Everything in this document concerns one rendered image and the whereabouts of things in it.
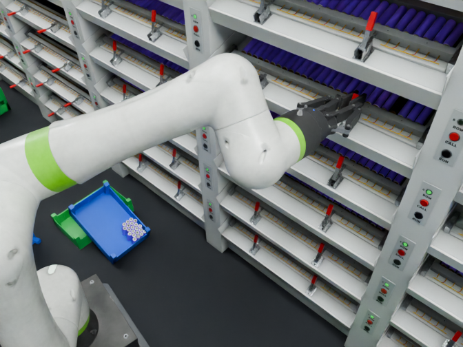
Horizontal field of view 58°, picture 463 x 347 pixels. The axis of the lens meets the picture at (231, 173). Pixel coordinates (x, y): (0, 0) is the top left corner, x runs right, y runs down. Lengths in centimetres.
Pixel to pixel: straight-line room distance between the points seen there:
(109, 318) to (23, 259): 63
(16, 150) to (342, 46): 67
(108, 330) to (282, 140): 81
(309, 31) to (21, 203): 68
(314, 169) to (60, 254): 123
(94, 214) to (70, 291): 90
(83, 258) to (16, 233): 124
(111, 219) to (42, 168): 122
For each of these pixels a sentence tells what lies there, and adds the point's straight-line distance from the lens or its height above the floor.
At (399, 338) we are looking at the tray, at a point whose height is 17.
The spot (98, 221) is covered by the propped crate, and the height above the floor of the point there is 8.
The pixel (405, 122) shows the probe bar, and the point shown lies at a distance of 102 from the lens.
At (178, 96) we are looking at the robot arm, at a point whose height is 114.
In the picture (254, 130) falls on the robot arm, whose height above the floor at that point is 110.
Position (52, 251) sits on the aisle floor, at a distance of 203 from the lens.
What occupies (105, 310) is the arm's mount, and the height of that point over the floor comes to 38.
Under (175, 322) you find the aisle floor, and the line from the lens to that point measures 171.
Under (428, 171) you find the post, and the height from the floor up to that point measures 90.
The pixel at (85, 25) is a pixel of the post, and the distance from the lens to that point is 179.
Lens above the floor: 152
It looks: 44 degrees down
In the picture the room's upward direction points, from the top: 1 degrees counter-clockwise
